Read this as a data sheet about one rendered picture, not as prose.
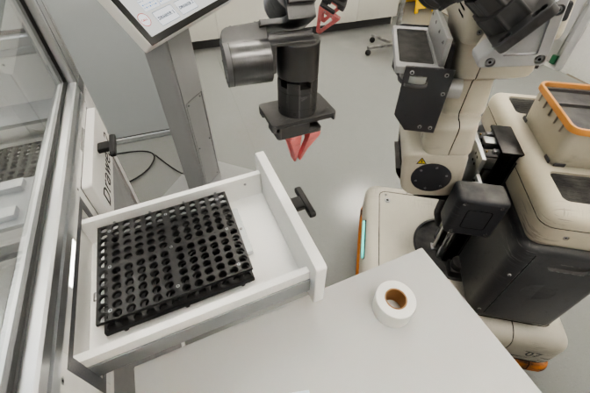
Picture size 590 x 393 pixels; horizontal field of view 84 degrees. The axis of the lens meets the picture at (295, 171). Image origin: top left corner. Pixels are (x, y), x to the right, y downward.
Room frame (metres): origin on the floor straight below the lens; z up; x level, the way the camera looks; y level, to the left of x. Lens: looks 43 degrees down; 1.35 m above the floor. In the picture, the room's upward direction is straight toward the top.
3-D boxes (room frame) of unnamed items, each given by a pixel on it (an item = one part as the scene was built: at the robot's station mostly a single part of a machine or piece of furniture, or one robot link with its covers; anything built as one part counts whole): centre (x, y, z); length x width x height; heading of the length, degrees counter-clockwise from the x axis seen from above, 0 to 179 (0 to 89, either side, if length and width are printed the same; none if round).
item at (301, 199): (0.39, -0.01, 0.91); 0.07 x 0.04 x 0.01; 23
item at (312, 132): (0.42, 0.01, 1.03); 0.07 x 0.07 x 0.09; 23
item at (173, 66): (1.24, 0.45, 0.51); 0.50 x 0.45 x 1.02; 70
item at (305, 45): (0.42, 0.00, 1.17); 0.07 x 0.06 x 0.07; 107
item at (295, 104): (0.42, 0.00, 1.11); 0.10 x 0.07 x 0.07; 113
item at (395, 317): (0.26, -0.18, 0.78); 0.07 x 0.07 x 0.04
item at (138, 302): (0.30, 0.20, 0.87); 0.22 x 0.18 x 0.06; 113
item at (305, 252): (0.38, 0.02, 0.87); 0.29 x 0.02 x 0.11; 23
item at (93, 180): (0.54, 0.44, 0.87); 0.29 x 0.02 x 0.11; 23
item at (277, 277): (0.30, 0.21, 0.86); 0.40 x 0.26 x 0.06; 113
